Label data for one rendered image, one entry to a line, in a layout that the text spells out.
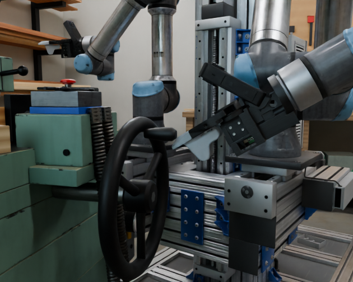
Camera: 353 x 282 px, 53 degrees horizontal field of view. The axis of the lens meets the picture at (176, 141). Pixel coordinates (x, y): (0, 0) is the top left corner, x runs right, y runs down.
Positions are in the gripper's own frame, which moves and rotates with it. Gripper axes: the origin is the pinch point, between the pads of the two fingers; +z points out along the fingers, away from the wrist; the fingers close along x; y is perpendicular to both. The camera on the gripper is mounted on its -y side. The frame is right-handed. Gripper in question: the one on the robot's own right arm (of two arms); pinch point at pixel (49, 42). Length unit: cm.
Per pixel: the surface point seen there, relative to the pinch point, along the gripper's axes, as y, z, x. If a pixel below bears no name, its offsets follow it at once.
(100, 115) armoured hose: 17, -79, -84
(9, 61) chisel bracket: 7, -57, -80
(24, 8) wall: -45, 180, 184
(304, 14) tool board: -21, -102, 247
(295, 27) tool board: -9, -94, 245
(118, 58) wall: 12, 104, 241
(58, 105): 15, -73, -87
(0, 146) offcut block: 20, -68, -96
